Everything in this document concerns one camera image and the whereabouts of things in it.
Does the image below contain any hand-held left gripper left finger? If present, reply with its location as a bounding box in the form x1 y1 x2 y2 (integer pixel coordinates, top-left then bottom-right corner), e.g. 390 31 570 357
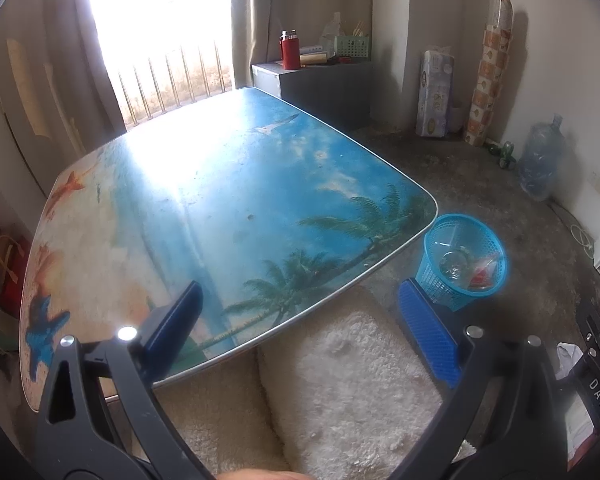
32 280 216 480

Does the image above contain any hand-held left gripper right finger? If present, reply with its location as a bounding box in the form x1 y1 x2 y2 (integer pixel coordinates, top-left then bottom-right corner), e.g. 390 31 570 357
390 277 566 480

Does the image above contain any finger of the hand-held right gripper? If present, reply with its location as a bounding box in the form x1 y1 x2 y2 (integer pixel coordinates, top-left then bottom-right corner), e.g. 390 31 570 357
575 302 600 361

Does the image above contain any blue mesh wastebasket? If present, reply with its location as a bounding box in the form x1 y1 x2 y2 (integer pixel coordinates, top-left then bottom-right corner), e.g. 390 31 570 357
414 213 508 312

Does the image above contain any clear snack bag red label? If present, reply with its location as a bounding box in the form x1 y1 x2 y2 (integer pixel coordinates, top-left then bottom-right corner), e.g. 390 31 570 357
467 255 502 290

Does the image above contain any white crumpled plastic bag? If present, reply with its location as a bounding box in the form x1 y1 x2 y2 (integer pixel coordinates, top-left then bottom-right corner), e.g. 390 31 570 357
555 342 585 381

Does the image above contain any clear water jug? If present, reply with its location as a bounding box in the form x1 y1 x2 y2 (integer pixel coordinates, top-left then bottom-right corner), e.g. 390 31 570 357
519 114 567 202

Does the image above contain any green toy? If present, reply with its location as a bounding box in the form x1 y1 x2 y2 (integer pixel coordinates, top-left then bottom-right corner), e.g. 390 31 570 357
489 141 518 171

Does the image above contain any toilet paper pack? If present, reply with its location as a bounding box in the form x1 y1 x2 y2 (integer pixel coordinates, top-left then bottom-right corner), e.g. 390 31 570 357
416 50 455 137

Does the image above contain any window grille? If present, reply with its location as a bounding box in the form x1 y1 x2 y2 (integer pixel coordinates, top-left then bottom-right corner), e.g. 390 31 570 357
110 42 233 128

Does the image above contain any patterned rolled mat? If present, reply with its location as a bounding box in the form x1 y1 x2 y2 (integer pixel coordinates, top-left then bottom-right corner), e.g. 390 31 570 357
462 0 515 148

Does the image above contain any grey cabinet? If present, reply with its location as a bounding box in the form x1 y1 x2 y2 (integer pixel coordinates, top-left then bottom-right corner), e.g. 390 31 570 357
251 60 373 131

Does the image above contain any red thermos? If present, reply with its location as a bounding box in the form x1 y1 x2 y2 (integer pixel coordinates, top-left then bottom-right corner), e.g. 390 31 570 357
279 30 302 71

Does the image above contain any green plastic basket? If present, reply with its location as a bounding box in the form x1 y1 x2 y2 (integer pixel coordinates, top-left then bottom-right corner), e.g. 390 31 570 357
334 35 371 61

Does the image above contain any clear plastic bag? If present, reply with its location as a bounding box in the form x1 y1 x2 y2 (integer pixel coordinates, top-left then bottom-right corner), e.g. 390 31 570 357
320 12 351 53

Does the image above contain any white cable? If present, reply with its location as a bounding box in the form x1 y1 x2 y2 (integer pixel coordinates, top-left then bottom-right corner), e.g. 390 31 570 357
570 222 598 261

